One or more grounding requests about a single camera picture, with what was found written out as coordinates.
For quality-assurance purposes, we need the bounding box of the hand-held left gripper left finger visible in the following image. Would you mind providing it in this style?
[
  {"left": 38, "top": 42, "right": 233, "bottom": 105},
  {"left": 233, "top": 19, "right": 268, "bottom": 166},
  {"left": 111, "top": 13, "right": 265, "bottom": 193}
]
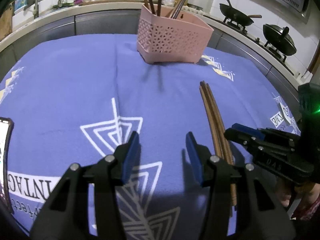
[{"left": 30, "top": 131, "right": 140, "bottom": 240}]

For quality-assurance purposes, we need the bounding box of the gas stove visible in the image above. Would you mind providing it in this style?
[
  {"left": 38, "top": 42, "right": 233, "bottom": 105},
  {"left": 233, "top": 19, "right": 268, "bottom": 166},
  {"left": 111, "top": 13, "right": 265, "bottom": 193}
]
[{"left": 221, "top": 16, "right": 302, "bottom": 77}]

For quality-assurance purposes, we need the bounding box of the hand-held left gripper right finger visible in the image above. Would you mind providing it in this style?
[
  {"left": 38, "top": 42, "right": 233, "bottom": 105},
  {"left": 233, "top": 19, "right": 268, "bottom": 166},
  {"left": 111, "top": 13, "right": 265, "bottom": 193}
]
[{"left": 185, "top": 132, "right": 298, "bottom": 240}]

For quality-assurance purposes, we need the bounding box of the black wok with handle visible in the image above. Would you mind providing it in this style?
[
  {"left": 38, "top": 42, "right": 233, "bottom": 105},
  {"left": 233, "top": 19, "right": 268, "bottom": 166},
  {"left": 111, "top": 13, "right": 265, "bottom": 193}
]
[{"left": 219, "top": 0, "right": 262, "bottom": 27}]

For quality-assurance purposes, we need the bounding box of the black pan with lid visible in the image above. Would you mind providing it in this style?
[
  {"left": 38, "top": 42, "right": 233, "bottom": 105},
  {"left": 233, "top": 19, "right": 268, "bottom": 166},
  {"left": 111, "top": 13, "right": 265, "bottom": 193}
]
[{"left": 262, "top": 24, "right": 297, "bottom": 57}]

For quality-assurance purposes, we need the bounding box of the wooden cutting board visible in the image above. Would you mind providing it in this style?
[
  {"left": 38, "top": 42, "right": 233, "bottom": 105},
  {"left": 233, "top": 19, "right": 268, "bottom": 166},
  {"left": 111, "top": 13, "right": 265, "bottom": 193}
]
[{"left": 0, "top": 2, "right": 13, "bottom": 39}]

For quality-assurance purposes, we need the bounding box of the pink plastic utensil basket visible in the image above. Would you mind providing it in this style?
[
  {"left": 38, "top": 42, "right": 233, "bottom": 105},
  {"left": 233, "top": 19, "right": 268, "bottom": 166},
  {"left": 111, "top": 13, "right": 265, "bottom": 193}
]
[{"left": 136, "top": 4, "right": 214, "bottom": 65}]

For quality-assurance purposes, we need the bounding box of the bundle of wooden chopsticks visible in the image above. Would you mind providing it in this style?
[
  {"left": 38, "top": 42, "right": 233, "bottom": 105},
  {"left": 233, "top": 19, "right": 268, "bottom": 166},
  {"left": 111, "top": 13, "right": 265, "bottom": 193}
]
[{"left": 199, "top": 80, "right": 238, "bottom": 217}]

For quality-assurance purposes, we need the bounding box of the black smartphone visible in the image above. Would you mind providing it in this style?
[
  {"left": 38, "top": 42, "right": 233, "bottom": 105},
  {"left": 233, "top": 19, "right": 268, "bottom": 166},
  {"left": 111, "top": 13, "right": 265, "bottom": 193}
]
[{"left": 0, "top": 117, "right": 15, "bottom": 214}]

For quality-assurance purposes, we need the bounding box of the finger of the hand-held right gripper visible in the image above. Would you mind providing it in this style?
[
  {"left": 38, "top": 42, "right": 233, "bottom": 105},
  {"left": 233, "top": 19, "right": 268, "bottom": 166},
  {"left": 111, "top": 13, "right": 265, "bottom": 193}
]
[
  {"left": 224, "top": 128, "right": 314, "bottom": 186},
  {"left": 231, "top": 123, "right": 302, "bottom": 144}
]

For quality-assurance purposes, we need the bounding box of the blue printed tablecloth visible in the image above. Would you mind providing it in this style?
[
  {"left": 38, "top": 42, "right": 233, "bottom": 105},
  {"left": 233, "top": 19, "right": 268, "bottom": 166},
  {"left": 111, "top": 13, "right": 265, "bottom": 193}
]
[{"left": 0, "top": 33, "right": 302, "bottom": 238}]

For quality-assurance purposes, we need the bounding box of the person's right hand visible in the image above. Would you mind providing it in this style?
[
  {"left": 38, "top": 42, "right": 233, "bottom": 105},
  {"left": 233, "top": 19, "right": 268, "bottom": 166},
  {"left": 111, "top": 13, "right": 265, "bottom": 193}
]
[{"left": 275, "top": 179, "right": 318, "bottom": 208}]

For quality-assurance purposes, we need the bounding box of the tray of eggs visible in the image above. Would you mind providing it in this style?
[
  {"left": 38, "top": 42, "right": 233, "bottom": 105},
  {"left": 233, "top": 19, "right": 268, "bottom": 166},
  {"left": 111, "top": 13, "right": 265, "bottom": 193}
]
[{"left": 187, "top": 4, "right": 205, "bottom": 15}]

